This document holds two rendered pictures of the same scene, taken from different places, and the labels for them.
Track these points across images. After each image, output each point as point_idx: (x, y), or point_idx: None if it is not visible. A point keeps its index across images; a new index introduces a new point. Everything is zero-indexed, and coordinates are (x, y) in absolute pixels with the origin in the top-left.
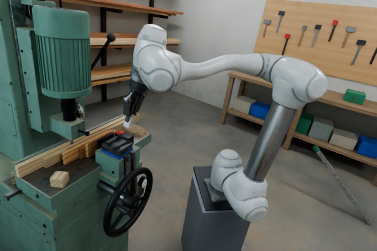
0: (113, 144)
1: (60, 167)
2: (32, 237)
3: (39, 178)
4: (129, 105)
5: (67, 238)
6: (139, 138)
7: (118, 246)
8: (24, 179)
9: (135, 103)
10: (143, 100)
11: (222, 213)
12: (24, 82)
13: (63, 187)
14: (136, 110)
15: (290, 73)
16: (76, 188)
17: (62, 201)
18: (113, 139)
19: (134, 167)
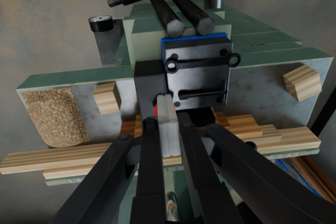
0: (211, 83)
1: (261, 111)
2: None
3: (297, 109)
4: (279, 186)
5: (253, 26)
6: (69, 91)
7: (151, 10)
8: (306, 119)
9: (214, 188)
10: (70, 201)
11: None
12: None
13: (305, 64)
14: (132, 144)
15: None
16: (275, 56)
17: (298, 50)
18: (192, 101)
19: (169, 7)
